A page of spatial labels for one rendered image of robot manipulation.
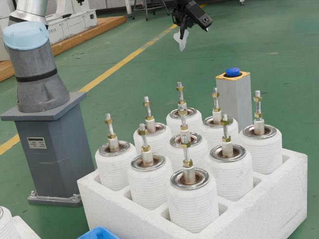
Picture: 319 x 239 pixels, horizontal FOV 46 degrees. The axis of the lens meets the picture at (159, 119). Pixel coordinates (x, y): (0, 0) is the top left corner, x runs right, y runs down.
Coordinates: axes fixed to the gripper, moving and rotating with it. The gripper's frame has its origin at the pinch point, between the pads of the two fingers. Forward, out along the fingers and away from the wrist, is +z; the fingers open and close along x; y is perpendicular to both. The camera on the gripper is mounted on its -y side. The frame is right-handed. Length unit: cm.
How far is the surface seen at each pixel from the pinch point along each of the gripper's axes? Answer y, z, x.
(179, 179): -60, -30, 61
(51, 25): 222, 78, -20
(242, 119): -46, -8, 27
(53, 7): 495, 196, -125
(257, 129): -60, -23, 38
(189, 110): -37, -16, 38
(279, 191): -70, -16, 44
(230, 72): -39.4, -19.6, 22.9
